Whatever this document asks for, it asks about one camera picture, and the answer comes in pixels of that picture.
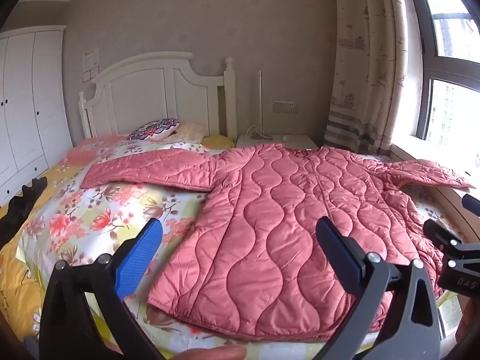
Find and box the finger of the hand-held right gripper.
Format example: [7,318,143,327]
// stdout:
[462,194,480,216]
[424,218,463,250]

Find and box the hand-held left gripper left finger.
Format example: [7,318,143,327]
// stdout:
[39,217,166,360]

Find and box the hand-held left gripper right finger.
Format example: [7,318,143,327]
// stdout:
[317,217,443,360]

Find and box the pink quilted jacket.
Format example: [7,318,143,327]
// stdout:
[80,144,477,342]

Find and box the person's right hand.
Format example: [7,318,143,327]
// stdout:
[455,300,480,350]

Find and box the person's left hand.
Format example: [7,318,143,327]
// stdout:
[165,346,247,360]

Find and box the floral bedsheet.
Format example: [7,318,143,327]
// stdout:
[0,135,469,360]

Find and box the white nightstand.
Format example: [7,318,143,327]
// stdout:
[235,134,319,151]

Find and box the purple patterned pillow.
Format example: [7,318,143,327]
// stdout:
[127,118,181,141]

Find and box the black cloth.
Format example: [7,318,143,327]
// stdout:
[0,175,49,248]

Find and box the beige pillow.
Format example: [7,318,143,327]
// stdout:
[163,122,209,144]

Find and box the yellow pillow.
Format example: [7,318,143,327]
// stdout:
[202,134,235,150]

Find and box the dark framed window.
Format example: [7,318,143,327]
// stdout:
[403,0,480,181]

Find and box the white wooden headboard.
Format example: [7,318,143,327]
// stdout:
[78,52,238,148]

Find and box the metal lamp pole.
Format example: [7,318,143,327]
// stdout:
[258,70,264,136]

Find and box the printed beige curtain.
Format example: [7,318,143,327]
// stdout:
[323,0,409,156]

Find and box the white wardrobe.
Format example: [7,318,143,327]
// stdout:
[0,25,74,207]

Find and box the white cable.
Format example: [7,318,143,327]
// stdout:
[245,124,272,139]

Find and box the white wall paper notice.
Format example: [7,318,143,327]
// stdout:
[82,48,100,72]

